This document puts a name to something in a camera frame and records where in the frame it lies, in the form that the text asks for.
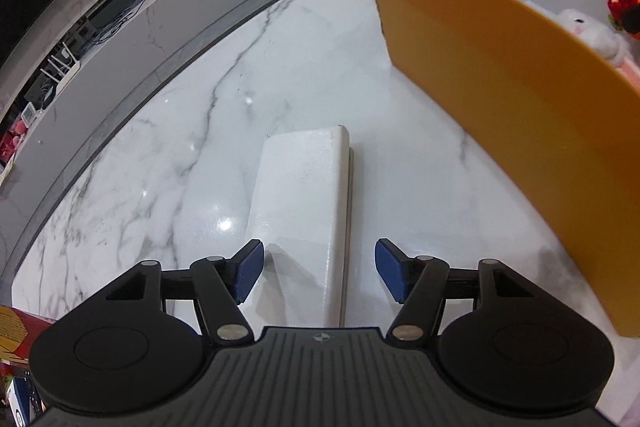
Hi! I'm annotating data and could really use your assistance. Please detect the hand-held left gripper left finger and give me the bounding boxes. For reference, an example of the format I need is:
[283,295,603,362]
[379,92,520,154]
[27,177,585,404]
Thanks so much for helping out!
[105,239,265,345]

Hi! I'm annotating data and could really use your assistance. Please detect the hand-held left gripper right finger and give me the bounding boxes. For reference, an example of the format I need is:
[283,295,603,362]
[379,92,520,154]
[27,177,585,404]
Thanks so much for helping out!
[375,237,536,343]

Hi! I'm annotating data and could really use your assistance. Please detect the white rectangular box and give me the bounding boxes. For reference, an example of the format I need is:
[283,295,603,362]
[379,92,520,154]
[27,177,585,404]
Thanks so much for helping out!
[245,125,355,328]

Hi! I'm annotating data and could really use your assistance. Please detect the orange cardboard box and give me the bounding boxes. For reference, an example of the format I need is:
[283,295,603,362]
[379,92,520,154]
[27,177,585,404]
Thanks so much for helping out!
[363,0,640,338]

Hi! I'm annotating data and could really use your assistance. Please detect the white pig plush toy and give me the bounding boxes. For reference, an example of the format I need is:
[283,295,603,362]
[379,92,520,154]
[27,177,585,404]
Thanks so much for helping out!
[555,8,640,80]

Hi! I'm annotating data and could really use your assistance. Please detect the tea bottle red label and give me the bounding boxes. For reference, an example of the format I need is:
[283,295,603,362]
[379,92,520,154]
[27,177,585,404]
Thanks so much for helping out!
[0,304,57,364]

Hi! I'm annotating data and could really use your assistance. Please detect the white and blue box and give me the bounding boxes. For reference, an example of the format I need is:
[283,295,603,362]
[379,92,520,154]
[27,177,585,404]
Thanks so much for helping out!
[0,374,38,427]

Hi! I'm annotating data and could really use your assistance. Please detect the white router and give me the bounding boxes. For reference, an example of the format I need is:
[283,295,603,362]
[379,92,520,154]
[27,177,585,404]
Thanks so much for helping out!
[39,41,81,95]

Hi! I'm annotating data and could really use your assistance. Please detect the pink red gift items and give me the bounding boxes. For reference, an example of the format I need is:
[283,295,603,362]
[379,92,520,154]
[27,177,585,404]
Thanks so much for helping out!
[0,117,28,162]

